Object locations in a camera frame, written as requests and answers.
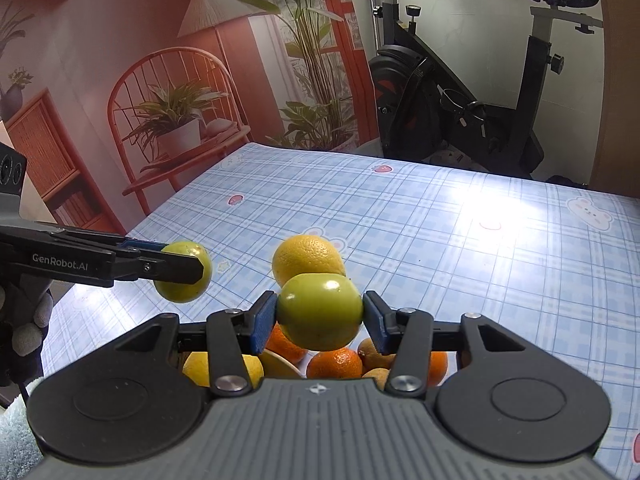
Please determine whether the yellow orange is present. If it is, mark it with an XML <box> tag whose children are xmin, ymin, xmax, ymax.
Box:
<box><xmin>182</xmin><ymin>351</ymin><xmax>264</xmax><ymax>388</ymax></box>
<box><xmin>271</xmin><ymin>234</ymin><xmax>347</xmax><ymax>288</ymax></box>

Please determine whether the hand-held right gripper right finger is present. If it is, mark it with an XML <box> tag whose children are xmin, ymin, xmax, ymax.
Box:
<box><xmin>362</xmin><ymin>290</ymin><xmax>528</xmax><ymax>395</ymax></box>

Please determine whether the wooden door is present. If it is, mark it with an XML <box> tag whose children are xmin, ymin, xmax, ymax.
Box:
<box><xmin>590</xmin><ymin>0</ymin><xmax>640</xmax><ymax>196</ymax></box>

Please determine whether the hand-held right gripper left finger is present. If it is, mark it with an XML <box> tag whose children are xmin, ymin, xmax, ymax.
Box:
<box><xmin>117</xmin><ymin>290</ymin><xmax>278</xmax><ymax>395</ymax></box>

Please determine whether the black exercise bike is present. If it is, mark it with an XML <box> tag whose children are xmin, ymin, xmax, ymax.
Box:
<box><xmin>340</xmin><ymin>0</ymin><xmax>606</xmax><ymax>181</ymax></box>

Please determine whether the wall poster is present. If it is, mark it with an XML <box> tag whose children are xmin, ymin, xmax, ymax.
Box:
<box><xmin>0</xmin><ymin>0</ymin><xmax>383</xmax><ymax>236</ymax></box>

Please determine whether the light fluffy cloth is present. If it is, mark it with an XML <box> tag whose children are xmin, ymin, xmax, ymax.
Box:
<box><xmin>0</xmin><ymin>377</ymin><xmax>46</xmax><ymax>480</ymax></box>

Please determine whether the blue plaid tablecloth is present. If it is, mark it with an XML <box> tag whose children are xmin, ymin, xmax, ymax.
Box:
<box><xmin>40</xmin><ymin>142</ymin><xmax>640</xmax><ymax>480</ymax></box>

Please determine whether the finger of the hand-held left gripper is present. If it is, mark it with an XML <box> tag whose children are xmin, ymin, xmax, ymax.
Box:
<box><xmin>52</xmin><ymin>229</ymin><xmax>170</xmax><ymax>253</ymax></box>
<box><xmin>114</xmin><ymin>252</ymin><xmax>206</xmax><ymax>285</ymax></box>

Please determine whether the green apple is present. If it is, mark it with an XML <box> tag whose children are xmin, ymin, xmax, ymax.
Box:
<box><xmin>276</xmin><ymin>272</ymin><xmax>363</xmax><ymax>352</ymax></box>
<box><xmin>152</xmin><ymin>241</ymin><xmax>213</xmax><ymax>304</ymax></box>

